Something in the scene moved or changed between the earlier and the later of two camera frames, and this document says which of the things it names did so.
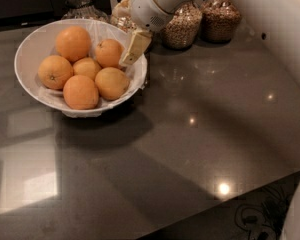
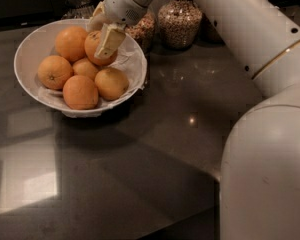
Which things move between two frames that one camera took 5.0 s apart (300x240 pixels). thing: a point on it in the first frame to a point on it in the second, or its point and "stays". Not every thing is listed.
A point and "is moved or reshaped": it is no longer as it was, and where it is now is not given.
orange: x=86 y=66 stays
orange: x=73 y=43 stays
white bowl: x=74 y=66 stays
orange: x=109 y=53 is moved or reshaped
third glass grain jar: x=182 y=27 stays
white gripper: x=144 y=11 to x=121 y=4
